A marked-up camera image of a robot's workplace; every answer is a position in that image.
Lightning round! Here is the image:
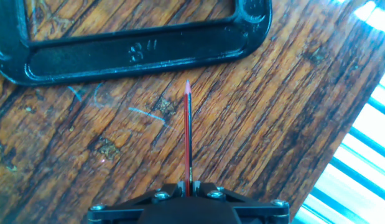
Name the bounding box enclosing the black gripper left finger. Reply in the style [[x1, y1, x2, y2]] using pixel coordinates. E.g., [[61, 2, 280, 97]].
[[86, 182, 185, 224]]

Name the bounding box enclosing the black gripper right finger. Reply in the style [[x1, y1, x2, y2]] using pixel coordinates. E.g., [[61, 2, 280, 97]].
[[192, 181, 290, 224]]

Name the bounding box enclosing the red pencil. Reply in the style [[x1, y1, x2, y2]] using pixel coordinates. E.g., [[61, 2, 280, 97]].
[[183, 79, 194, 198]]

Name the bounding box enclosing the brown wooden board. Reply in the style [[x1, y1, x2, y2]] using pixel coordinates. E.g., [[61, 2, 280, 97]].
[[0, 0, 385, 224]]

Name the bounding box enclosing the black C-clamp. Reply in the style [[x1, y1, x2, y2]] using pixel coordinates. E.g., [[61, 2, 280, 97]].
[[0, 0, 273, 87]]

